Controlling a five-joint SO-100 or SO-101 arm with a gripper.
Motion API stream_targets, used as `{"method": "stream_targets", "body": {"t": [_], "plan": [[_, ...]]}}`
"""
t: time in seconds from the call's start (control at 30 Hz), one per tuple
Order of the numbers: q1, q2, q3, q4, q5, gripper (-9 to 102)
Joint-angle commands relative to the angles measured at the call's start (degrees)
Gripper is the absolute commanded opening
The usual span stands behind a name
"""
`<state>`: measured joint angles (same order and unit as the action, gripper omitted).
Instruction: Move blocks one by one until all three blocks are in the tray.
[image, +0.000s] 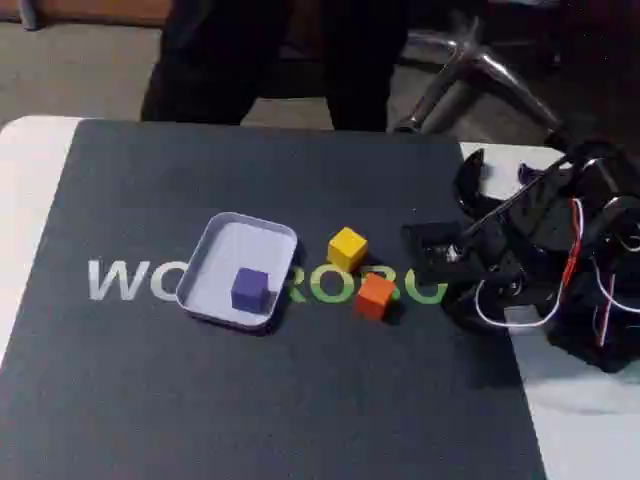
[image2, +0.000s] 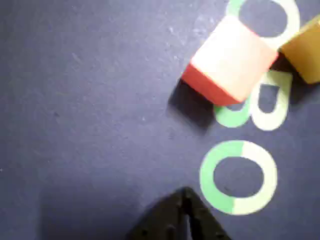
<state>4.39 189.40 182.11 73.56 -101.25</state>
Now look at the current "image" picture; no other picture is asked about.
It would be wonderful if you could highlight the orange wooden block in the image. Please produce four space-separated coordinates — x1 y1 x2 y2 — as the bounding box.
353 276 396 321

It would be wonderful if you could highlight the yellow wooden block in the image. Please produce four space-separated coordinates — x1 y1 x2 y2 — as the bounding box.
327 226 369 272

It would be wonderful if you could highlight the white rectangular tray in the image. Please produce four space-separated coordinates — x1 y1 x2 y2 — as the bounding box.
176 211 299 335

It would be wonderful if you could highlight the black table clamp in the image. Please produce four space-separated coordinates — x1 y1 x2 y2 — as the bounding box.
451 147 506 221

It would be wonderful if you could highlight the chrome chair base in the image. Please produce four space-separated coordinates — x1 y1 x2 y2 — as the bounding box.
392 14 564 135

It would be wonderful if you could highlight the purple wooden block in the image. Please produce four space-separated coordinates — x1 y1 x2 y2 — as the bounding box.
230 267 272 313

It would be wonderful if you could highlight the dark mat with WOWROBO print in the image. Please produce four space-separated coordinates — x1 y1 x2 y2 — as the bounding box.
0 118 547 480

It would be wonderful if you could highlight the person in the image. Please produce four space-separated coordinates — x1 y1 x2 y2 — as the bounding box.
139 0 410 134

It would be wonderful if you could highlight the grey metal furniture leg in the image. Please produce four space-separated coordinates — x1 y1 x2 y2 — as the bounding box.
16 0 37 30

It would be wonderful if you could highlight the black gripper camera mount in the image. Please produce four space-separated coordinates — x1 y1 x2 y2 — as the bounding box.
402 220 479 286

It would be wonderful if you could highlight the thin white wire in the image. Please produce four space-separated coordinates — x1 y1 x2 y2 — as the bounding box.
473 198 586 330

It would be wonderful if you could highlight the red white blue servo cable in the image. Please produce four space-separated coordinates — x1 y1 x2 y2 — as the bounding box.
587 239 640 349

